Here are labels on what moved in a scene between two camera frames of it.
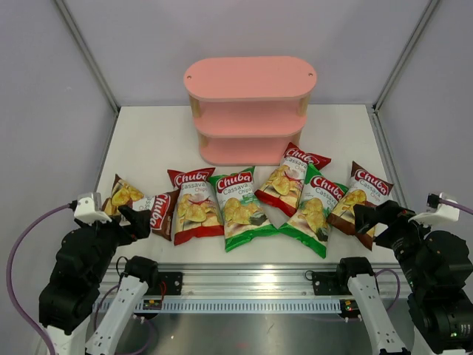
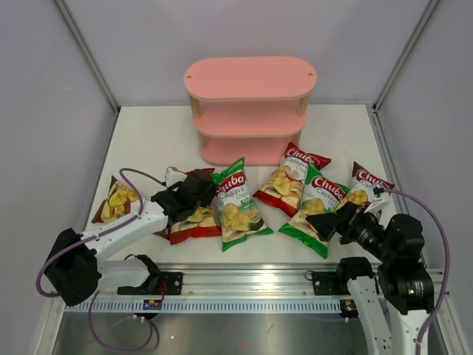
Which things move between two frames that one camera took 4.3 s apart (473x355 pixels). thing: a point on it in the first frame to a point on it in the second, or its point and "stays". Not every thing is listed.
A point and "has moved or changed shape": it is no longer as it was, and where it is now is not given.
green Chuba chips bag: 321,195 stays
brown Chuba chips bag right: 364,188 stays
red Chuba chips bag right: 283,188 stays
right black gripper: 392,214 to 349,220
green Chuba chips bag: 244,218 has moved or changed shape
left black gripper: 139,220 to 210,194
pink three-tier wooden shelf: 247,109 stays
